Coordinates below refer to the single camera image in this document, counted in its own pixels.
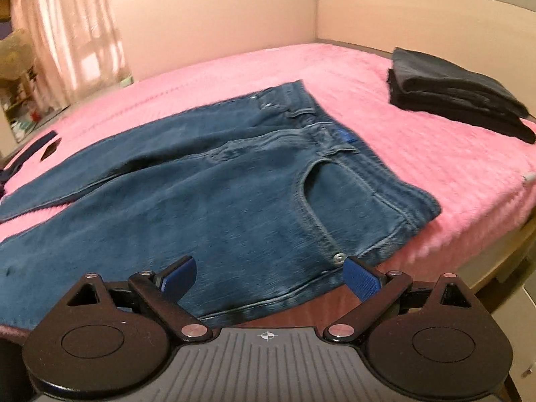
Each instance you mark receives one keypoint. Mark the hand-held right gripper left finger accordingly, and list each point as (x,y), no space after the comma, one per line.
(180,278)

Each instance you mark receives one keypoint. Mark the beige bed frame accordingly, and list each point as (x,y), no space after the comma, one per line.
(498,255)

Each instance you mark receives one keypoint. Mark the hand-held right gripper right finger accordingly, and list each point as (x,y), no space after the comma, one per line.
(362,278)

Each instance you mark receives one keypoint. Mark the blue denim jeans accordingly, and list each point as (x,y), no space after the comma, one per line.
(209,201)

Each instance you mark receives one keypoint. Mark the dark grey folded garment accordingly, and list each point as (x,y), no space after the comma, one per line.
(444,73)

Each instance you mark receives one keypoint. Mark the wooden shelf unit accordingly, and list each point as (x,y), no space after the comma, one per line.
(21,109)

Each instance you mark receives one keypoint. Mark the white standing fan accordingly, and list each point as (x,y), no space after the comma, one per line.
(12,54)

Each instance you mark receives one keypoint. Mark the black smartphone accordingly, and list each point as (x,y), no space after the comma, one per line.
(49,151)

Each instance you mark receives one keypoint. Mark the black folded garment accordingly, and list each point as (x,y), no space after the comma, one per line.
(460,115)

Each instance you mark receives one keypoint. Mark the pink bed blanket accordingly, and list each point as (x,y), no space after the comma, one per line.
(418,142)

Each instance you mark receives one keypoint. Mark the navy blue sweatshirt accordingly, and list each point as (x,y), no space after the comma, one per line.
(25,155)

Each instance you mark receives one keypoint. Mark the beige bed headboard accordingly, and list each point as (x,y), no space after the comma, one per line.
(418,12)

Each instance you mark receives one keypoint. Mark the pink sheer curtain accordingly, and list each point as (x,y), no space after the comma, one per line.
(71,37)

